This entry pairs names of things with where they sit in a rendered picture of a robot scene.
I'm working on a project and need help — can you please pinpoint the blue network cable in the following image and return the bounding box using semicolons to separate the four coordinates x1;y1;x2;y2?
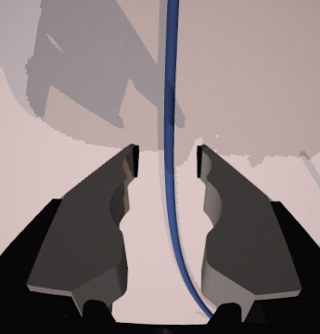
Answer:
164;0;213;319

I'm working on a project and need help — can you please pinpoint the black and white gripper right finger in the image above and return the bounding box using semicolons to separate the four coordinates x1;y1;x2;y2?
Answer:
197;144;320;334

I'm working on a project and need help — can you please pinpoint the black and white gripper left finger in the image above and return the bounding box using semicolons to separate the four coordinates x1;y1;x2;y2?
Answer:
0;144;139;334

